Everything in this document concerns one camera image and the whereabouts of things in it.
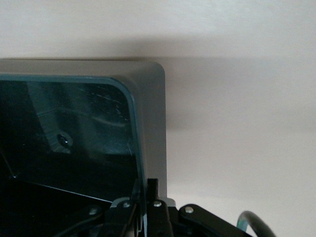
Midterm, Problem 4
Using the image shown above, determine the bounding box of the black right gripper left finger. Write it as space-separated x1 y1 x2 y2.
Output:
103 178 141 237

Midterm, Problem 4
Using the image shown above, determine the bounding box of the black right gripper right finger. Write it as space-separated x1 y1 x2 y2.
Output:
147 178 171 237

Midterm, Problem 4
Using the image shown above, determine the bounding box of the black plastic box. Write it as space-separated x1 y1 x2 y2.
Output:
0 58 177 237

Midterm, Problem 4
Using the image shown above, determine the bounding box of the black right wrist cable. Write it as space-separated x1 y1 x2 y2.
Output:
237 210 275 237

